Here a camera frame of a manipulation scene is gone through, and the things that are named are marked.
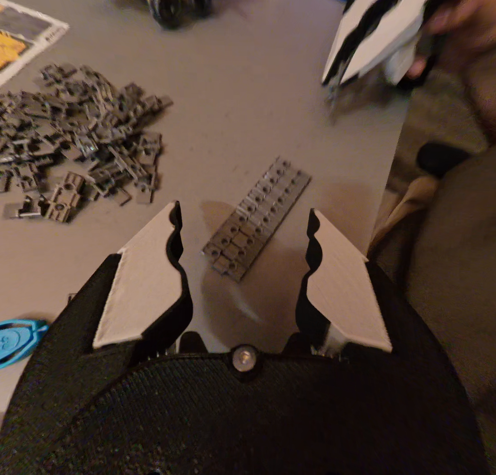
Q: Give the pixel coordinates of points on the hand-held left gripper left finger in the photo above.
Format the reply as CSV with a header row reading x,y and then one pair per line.
x,y
143,289

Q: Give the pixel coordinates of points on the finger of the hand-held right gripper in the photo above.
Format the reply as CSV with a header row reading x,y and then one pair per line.
x,y
360,1
395,29

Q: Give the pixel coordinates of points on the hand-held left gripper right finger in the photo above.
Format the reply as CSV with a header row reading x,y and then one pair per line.
x,y
345,289

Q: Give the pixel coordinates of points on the assembled grey track strip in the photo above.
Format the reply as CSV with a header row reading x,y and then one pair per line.
x,y
255,219

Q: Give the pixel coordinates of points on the pile of grey track links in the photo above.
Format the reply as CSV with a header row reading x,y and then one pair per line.
x,y
77,133

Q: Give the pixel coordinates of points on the person's right hand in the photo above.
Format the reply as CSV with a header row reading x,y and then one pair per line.
x,y
472,29

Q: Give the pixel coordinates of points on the person's beige trousers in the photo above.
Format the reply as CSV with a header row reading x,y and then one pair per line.
x,y
410,199

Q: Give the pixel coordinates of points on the person's grey clothing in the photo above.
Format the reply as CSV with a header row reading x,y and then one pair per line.
x,y
457,289

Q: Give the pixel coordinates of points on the person's black shoe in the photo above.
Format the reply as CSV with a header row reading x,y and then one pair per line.
x,y
441,159

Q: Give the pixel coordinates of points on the blue plastic separator tool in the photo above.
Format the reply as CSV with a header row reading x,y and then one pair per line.
x,y
15,343

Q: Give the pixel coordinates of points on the yellow black brick vehicle model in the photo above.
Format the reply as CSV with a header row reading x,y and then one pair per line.
x,y
166,1

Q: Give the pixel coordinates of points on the yellow grey sticker sheet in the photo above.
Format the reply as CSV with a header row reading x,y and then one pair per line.
x,y
23,36

